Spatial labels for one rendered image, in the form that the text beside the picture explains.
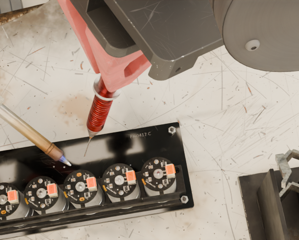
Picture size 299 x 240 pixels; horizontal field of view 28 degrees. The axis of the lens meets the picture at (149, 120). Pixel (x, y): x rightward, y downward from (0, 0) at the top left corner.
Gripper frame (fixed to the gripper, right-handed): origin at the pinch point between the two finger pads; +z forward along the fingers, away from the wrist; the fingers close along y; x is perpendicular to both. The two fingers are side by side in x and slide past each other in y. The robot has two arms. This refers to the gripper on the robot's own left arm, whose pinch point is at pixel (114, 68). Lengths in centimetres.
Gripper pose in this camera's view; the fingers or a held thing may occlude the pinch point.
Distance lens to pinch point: 31.9
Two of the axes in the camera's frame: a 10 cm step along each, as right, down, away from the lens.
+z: -2.3, 4.9, 8.4
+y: 5.6, 7.8, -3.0
